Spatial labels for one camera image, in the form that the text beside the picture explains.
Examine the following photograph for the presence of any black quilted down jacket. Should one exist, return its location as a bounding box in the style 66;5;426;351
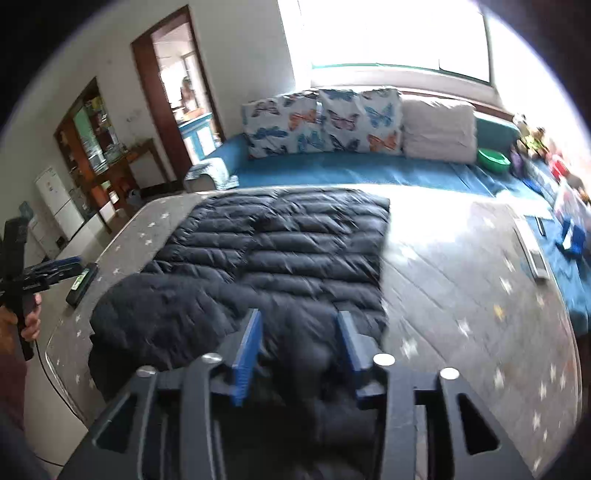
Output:
88;189;390;479

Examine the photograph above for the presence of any person left hand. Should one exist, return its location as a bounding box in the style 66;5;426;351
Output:
21;293;42;343

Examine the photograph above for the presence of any white refrigerator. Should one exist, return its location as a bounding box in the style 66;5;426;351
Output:
35;167;84;241

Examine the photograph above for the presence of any dark wooden cabinet desk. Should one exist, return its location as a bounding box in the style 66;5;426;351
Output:
54;79;173;225

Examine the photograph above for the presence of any grey star quilted mattress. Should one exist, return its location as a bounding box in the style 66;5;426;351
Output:
44;184;582;478

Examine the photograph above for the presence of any patterned blue folded blanket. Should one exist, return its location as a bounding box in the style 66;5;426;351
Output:
183;157;239;193

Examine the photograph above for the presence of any blue painted cabinet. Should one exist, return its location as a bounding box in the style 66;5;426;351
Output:
179;113;219;165

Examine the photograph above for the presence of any blue sofa bench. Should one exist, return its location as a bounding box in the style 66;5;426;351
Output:
185;134;590;337

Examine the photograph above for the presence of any grey remote control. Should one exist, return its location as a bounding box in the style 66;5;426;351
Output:
514;217;550;281

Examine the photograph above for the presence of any blue white small box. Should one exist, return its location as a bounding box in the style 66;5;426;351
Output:
555;217;586;258

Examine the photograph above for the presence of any left butterfly pillow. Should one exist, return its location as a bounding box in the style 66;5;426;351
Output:
242;91;325;159

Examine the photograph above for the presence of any butterfly pillow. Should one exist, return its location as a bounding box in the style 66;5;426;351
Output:
318;88;403;155
242;91;325;159

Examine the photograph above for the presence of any green plastic bowl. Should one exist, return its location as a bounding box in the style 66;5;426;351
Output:
477;148;511;174

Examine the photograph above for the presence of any red toy box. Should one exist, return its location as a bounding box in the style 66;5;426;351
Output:
547;153;570;182

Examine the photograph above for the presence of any plain beige pillow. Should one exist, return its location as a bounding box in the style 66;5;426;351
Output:
402;95;478;164

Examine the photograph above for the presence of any right butterfly pillow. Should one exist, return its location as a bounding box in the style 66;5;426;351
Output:
318;88;403;155

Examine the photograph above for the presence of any black white plush toy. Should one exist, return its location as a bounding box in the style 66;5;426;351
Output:
513;114;531;139

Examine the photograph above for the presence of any green framed window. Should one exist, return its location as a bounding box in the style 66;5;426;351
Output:
295;1;491;85

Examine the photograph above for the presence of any brown wooden door frame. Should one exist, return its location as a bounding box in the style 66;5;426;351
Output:
131;5;226;181

